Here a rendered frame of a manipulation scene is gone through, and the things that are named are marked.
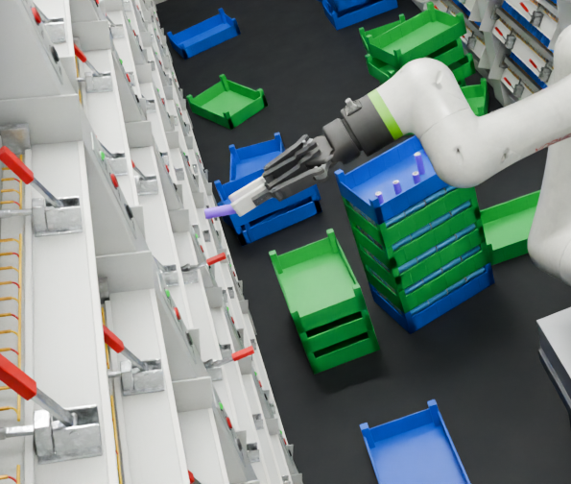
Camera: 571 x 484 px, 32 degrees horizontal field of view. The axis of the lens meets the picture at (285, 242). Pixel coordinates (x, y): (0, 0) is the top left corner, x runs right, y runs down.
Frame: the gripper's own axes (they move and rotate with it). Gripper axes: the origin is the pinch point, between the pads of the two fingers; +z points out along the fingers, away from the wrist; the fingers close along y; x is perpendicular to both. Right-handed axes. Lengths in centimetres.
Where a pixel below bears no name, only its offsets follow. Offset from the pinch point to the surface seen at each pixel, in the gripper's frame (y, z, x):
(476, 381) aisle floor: -36, -14, 107
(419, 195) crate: -65, -26, 67
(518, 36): -138, -80, 86
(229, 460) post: 55, 14, -1
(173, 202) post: -14.8, 15.1, 1.3
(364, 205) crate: -67, -12, 62
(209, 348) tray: 21.0, 16.8, 7.8
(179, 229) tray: -14.5, 17.4, 7.1
